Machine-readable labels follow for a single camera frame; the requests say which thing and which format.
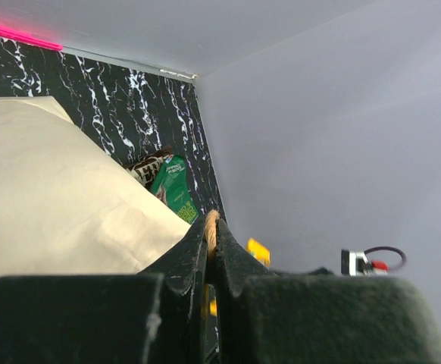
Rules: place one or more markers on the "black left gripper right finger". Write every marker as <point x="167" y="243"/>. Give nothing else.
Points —
<point x="264" y="317"/>

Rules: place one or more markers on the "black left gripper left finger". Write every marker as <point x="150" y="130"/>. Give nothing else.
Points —
<point x="153" y="316"/>

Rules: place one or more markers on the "yellow m&m candy bag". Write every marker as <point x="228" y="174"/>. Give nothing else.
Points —
<point x="259" y="252"/>

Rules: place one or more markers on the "green real cookies bag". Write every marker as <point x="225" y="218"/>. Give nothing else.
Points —
<point x="171" y="188"/>

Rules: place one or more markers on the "brown kettle chips bag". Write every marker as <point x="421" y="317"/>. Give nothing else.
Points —
<point x="146" y="169"/>

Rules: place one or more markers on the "brown paper bag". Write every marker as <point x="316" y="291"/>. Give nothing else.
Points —
<point x="66" y="207"/>

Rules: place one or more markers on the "pink marker pen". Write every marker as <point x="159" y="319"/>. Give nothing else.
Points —
<point x="16" y="35"/>

